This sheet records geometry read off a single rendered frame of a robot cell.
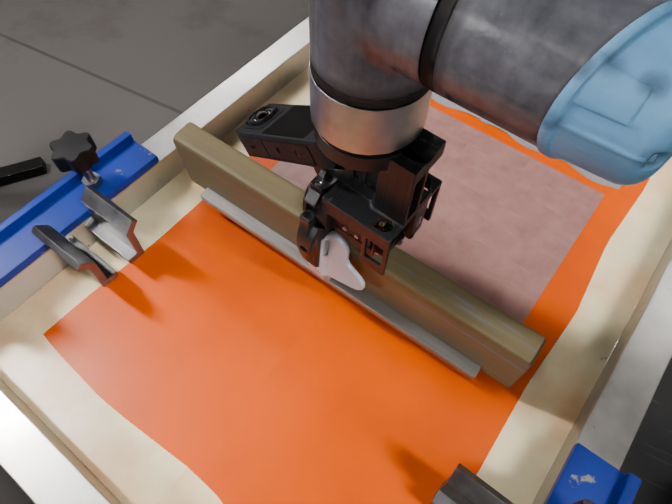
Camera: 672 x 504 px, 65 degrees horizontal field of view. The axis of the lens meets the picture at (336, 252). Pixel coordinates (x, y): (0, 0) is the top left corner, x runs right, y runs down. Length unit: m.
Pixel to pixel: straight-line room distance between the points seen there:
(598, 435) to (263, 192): 0.36
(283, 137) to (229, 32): 2.14
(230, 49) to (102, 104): 0.57
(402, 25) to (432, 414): 0.37
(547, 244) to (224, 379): 0.38
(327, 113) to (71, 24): 2.51
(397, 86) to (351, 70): 0.03
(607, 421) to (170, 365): 0.40
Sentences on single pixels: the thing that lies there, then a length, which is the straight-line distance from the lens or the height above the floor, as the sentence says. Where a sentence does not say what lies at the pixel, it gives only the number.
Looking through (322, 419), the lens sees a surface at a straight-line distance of 0.51.
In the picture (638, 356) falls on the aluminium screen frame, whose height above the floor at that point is 0.99.
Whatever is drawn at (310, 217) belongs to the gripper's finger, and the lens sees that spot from 0.42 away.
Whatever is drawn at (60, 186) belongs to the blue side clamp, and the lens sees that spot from 0.63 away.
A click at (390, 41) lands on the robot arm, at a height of 1.30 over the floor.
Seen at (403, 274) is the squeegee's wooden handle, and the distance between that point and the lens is 0.46.
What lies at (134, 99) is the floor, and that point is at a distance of 2.30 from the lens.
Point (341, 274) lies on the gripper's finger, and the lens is 0.47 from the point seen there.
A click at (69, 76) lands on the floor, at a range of 2.51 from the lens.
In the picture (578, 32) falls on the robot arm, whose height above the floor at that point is 1.32.
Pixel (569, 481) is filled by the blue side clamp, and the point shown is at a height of 1.00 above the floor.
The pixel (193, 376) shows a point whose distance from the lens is 0.54.
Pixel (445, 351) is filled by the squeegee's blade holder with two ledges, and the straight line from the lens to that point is 0.50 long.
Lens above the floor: 1.45
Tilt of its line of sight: 58 degrees down
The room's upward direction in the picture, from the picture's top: straight up
